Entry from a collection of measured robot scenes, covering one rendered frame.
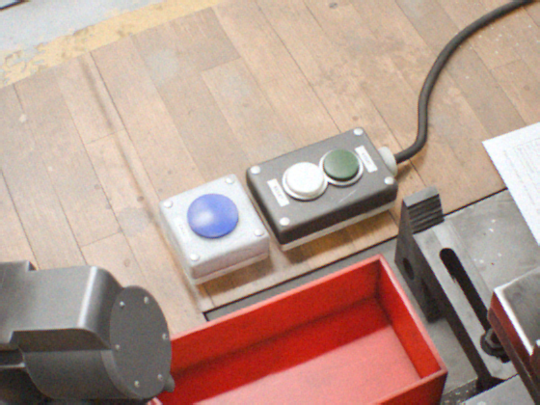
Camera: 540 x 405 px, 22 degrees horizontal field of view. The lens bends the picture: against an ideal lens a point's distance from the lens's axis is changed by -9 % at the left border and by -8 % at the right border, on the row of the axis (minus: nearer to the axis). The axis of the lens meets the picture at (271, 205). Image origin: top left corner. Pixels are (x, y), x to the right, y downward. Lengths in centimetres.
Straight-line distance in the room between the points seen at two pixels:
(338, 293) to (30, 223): 27
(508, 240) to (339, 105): 20
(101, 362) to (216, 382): 45
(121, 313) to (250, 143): 58
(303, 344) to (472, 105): 29
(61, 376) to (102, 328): 4
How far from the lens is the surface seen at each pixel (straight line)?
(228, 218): 116
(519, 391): 104
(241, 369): 113
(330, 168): 119
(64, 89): 131
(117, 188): 123
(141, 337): 70
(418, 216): 112
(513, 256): 120
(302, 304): 112
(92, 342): 68
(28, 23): 260
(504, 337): 91
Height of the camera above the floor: 190
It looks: 56 degrees down
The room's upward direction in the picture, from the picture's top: straight up
